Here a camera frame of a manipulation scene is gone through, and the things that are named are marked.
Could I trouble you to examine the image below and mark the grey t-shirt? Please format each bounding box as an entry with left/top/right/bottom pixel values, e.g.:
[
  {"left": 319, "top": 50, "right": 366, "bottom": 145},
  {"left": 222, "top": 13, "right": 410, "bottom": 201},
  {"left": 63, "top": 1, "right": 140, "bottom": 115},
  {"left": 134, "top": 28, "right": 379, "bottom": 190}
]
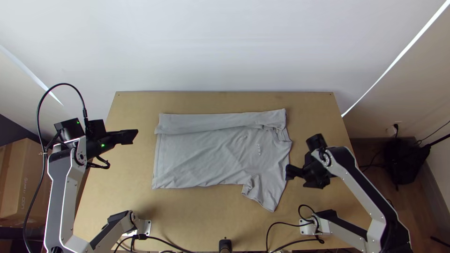
[{"left": 151, "top": 108, "right": 293, "bottom": 213}]

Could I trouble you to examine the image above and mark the black bag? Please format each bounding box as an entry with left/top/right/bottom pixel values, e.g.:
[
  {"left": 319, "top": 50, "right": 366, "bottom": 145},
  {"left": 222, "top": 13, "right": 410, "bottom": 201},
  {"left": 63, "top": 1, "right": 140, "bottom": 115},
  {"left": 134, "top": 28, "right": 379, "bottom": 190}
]
[{"left": 382, "top": 138, "right": 432, "bottom": 186}]

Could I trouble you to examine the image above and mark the brown cardboard box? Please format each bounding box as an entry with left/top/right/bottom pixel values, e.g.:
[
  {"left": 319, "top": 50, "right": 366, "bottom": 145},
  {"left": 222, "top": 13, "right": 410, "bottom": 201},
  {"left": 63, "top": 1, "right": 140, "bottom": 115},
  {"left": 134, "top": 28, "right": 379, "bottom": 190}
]
[{"left": 0, "top": 137, "right": 54, "bottom": 221}]

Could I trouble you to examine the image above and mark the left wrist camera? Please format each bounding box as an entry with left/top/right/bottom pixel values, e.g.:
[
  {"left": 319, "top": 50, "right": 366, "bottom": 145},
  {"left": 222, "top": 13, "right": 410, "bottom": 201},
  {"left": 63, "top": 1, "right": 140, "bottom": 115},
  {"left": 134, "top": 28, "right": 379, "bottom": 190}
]
[{"left": 86, "top": 119, "right": 107, "bottom": 138}]

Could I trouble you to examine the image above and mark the black cable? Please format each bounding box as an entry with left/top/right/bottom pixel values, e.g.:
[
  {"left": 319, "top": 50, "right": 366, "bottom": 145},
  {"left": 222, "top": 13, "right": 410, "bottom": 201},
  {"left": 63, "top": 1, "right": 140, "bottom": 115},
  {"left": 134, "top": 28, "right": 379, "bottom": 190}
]
[
  {"left": 22, "top": 82, "right": 89, "bottom": 253},
  {"left": 265, "top": 204, "right": 321, "bottom": 253},
  {"left": 87, "top": 156, "right": 111, "bottom": 171},
  {"left": 270, "top": 236, "right": 325, "bottom": 253},
  {"left": 414, "top": 120, "right": 450, "bottom": 145},
  {"left": 112, "top": 233, "right": 196, "bottom": 253}
]

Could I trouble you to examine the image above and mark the white wall socket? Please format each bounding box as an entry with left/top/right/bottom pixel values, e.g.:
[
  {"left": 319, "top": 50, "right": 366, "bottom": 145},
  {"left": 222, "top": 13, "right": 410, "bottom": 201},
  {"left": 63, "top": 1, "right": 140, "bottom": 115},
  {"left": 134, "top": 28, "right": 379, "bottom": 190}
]
[{"left": 386, "top": 122, "right": 402, "bottom": 138}]

